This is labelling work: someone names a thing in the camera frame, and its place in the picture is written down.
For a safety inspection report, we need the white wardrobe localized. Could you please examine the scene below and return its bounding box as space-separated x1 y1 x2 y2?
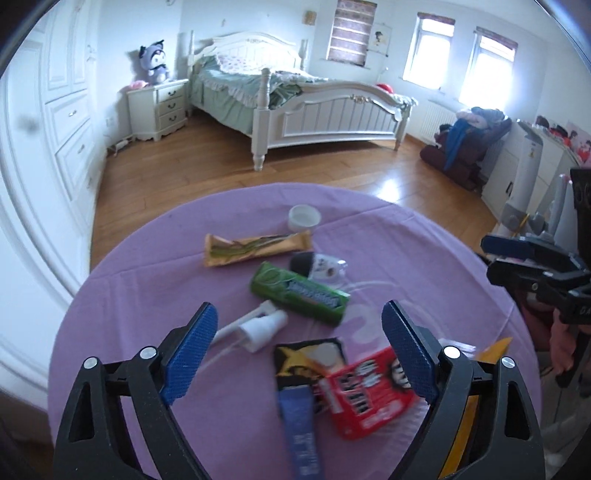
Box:
0 0 109 315

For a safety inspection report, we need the wall scroll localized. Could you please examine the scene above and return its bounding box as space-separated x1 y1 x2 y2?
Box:
369 23 393 54

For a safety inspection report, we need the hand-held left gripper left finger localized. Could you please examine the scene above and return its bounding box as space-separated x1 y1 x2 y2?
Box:
53 302 218 480

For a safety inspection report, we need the white spray bottle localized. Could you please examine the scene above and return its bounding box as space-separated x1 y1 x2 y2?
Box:
203 300 289 370

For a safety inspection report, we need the purple plush toy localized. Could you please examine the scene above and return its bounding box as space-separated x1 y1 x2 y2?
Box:
139 41 171 85

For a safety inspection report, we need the yellow foil packet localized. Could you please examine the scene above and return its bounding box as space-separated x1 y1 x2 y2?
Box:
436 337 513 480

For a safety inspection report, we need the red snack packet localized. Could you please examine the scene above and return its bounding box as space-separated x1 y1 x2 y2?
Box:
318 346 419 439

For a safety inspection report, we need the white nightstand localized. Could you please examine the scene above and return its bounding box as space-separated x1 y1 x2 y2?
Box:
126 78 191 142

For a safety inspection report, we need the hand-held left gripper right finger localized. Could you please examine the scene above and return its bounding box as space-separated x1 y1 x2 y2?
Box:
381 300 546 480

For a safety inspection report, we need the white cabinet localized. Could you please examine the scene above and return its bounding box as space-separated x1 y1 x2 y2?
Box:
480 124 583 222

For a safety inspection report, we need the white bed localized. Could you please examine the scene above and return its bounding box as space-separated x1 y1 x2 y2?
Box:
187 31 419 172

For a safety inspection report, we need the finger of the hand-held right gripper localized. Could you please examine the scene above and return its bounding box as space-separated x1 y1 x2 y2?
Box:
480 233 580 271
486 259 591 303

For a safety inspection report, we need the green gum packet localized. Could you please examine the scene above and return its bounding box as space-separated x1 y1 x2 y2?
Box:
250 261 351 328

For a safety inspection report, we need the small clear bottle black cap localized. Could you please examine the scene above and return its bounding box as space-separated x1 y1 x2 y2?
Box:
289 252 348 283

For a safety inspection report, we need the blue tube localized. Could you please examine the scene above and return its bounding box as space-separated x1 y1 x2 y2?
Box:
277 385 324 480

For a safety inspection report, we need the pink cloth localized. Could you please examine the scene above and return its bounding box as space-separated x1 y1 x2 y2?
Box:
536 295 573 379

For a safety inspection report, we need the white bottle cap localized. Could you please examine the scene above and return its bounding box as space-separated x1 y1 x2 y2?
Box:
288 204 321 232

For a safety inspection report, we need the white radiator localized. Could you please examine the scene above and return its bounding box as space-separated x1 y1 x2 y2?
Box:
421 100 455 141

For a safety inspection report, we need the window with short blind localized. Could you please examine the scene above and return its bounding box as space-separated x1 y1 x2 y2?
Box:
459 28 518 109
403 12 455 88

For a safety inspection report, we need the black star packet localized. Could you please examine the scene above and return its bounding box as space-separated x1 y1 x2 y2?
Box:
273 337 346 402

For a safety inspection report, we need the white floor appliance stand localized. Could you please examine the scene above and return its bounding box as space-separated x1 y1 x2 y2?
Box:
501 121 561 236

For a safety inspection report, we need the dark massage chair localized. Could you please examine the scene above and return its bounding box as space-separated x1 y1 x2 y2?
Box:
420 107 513 192

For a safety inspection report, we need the patterned roman blind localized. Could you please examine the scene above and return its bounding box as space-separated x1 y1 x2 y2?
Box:
327 0 377 68

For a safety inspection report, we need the blue garment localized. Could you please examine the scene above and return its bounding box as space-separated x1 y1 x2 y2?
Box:
443 122 469 171

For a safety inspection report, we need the purple tablecloth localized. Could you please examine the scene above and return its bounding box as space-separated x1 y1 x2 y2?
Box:
48 182 543 480

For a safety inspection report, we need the orange snack wrapper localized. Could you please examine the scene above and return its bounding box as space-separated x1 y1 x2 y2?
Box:
204 231 311 268

